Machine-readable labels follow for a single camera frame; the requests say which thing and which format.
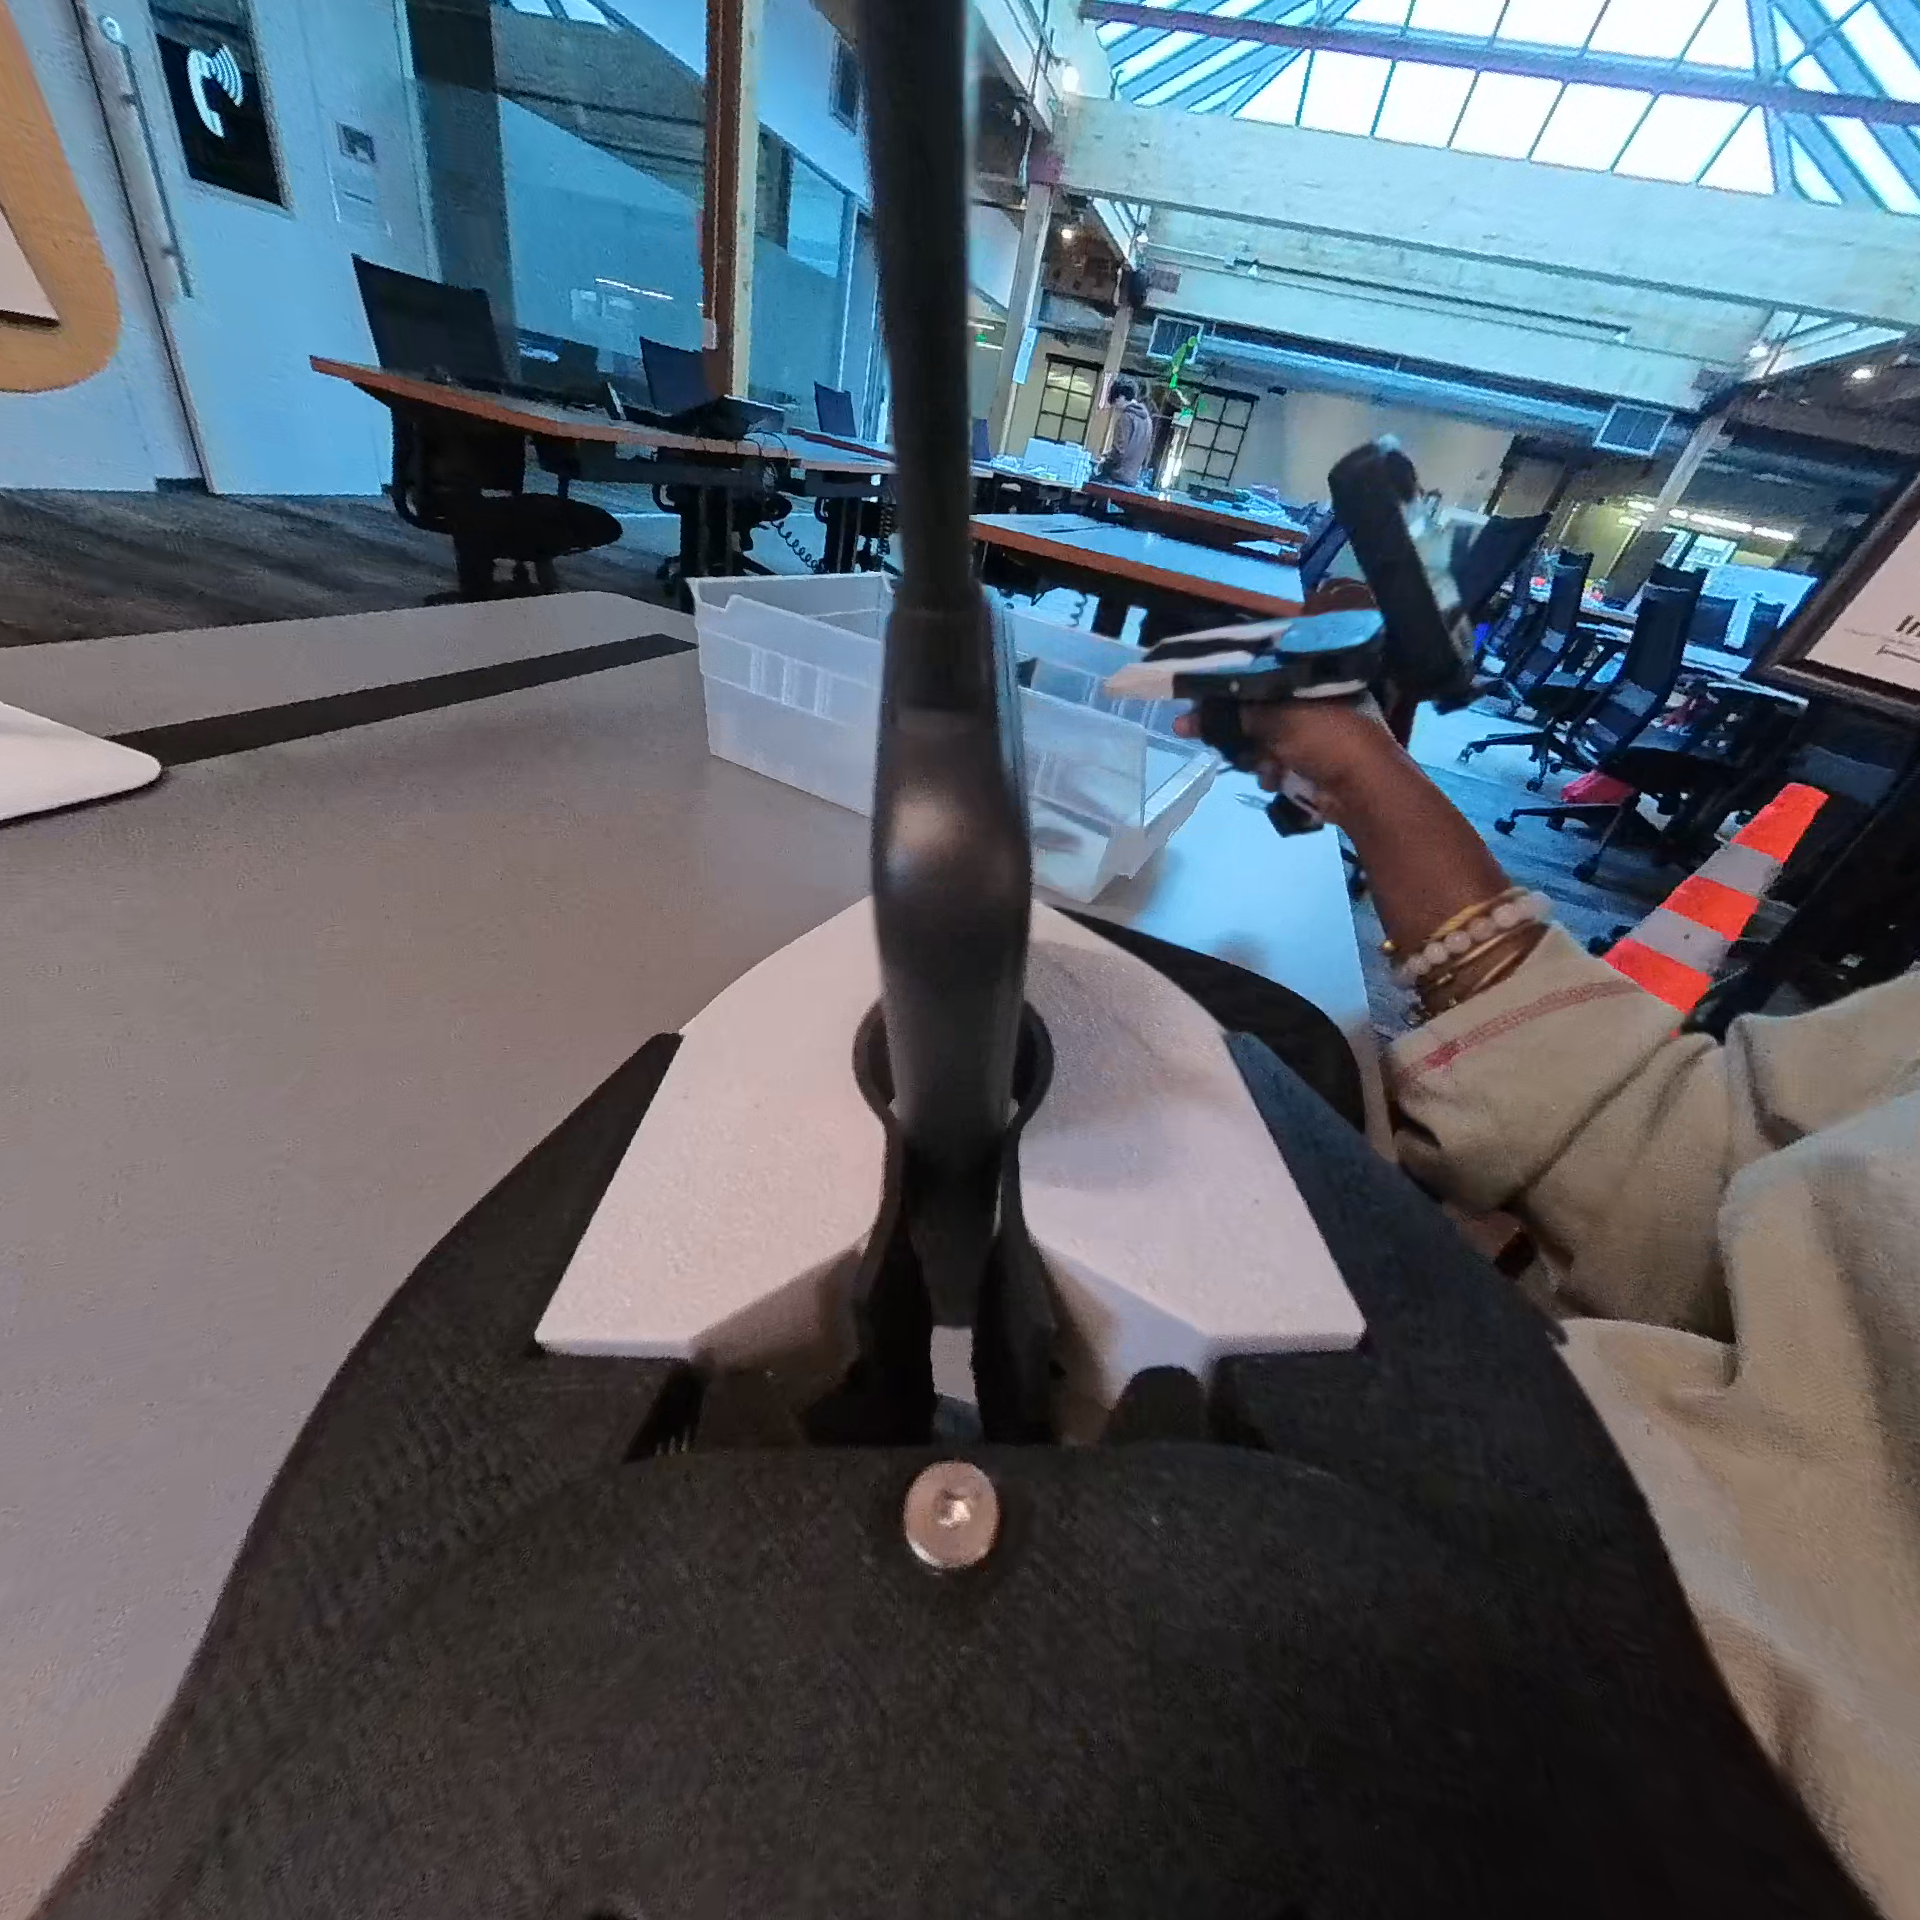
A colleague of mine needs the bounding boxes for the wooden post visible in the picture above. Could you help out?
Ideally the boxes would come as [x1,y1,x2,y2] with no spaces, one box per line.
[703,0,762,401]

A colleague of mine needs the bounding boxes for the framed sign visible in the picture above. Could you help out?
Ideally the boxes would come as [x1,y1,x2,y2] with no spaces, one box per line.
[1746,471,1920,716]

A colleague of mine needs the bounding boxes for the gold bangle bracelets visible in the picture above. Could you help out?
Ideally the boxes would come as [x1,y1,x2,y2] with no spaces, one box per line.
[1402,918,1552,1026]

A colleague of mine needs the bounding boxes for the long wooden desk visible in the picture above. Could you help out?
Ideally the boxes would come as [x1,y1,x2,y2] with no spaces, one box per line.
[310,356,898,601]

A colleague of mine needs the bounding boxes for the metal door handle bar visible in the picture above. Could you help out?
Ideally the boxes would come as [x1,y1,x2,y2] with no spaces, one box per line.
[74,0,193,302]

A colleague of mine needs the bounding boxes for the black office chair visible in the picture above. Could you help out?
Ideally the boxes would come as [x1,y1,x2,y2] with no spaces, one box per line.
[351,252,626,601]
[1463,558,1717,880]

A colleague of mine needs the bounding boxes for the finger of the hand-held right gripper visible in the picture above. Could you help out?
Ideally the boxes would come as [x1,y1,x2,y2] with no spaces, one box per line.
[1145,624,1292,674]
[1105,657,1296,705]

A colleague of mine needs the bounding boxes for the person's right hand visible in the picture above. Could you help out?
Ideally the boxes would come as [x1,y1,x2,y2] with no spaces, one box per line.
[1175,694,1520,949]

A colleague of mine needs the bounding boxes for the black phone sign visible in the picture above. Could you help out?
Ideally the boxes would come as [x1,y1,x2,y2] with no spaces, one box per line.
[150,0,291,209]

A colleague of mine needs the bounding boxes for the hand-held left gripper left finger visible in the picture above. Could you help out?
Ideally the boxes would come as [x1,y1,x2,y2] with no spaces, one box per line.
[534,896,940,1446]

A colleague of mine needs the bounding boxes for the person's right forearm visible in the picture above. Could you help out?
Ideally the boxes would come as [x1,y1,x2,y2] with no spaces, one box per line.
[1372,883,1920,1352]

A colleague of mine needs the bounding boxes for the white rounded board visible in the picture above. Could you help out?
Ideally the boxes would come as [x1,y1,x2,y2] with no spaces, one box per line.
[0,695,165,825]

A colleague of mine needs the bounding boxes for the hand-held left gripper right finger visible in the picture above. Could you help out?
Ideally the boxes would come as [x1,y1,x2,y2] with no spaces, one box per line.
[973,900,1369,1438]

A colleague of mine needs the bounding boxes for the white beaded bracelet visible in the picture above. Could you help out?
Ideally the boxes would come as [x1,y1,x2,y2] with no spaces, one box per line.
[1381,888,1556,986]

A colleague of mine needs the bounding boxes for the orange traffic cone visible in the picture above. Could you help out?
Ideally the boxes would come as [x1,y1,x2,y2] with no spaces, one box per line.
[1602,779,1833,1026]

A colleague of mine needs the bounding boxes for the clear plastic bin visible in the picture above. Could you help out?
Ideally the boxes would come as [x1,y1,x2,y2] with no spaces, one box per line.
[690,569,1225,906]

